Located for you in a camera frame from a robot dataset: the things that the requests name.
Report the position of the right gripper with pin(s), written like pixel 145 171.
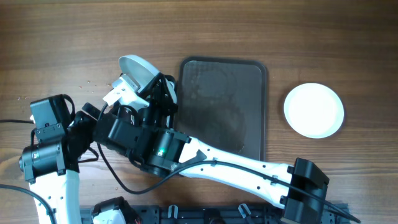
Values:
pixel 152 99

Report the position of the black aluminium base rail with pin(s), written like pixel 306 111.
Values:
pixel 261 214

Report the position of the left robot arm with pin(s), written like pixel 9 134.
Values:
pixel 51 163

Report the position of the brown plastic serving tray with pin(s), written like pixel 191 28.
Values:
pixel 223 102

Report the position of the small black metal tray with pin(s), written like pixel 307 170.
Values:
pixel 169 87

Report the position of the white plate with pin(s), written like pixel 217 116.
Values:
pixel 314 110

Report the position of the pale blue plate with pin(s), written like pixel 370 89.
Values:
pixel 143 71

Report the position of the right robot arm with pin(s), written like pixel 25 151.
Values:
pixel 298 190

